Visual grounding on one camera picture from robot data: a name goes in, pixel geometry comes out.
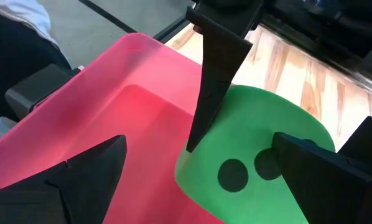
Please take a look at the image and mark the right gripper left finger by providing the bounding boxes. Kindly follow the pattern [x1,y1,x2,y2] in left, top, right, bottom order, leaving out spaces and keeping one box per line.
[2,134,128,224]

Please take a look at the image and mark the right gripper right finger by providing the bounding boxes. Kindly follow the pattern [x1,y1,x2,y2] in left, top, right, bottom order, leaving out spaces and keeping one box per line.
[272,115,372,224]

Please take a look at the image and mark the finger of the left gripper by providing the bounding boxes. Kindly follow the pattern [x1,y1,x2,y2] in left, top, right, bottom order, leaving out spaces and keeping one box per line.
[185,6,254,154]

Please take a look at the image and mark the green foam die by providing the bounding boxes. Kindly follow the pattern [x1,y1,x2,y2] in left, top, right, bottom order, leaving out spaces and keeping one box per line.
[174,84,336,224]

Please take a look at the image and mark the pink plastic tray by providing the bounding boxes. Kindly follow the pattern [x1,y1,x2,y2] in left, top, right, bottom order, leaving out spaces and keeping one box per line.
[0,32,224,224]

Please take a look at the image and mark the person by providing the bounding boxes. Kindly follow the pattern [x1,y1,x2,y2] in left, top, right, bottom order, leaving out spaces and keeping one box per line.
[0,0,72,147]

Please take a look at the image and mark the black box mount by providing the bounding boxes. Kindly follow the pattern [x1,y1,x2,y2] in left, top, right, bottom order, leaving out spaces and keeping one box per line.
[4,63,81,121]

